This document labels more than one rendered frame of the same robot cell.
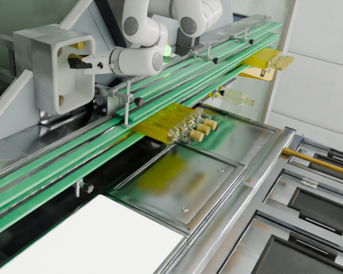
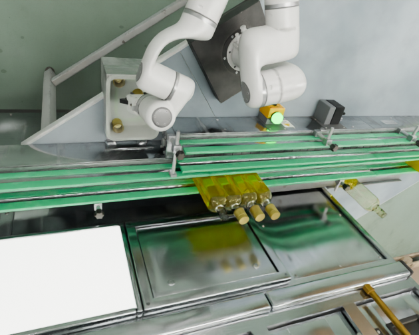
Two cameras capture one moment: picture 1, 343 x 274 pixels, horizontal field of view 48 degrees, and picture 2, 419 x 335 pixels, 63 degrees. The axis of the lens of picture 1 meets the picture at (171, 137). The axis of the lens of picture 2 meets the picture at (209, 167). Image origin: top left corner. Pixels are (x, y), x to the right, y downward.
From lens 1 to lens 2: 0.67 m
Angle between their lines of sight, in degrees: 31
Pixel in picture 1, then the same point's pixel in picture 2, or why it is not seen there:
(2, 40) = not seen: hidden behind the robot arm
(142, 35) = (143, 84)
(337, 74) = not seen: outside the picture
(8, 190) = (14, 182)
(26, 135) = (81, 147)
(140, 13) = (147, 61)
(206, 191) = (213, 278)
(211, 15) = (277, 88)
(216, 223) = (183, 316)
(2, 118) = (65, 125)
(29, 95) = (97, 115)
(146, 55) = (149, 107)
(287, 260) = not seen: outside the picture
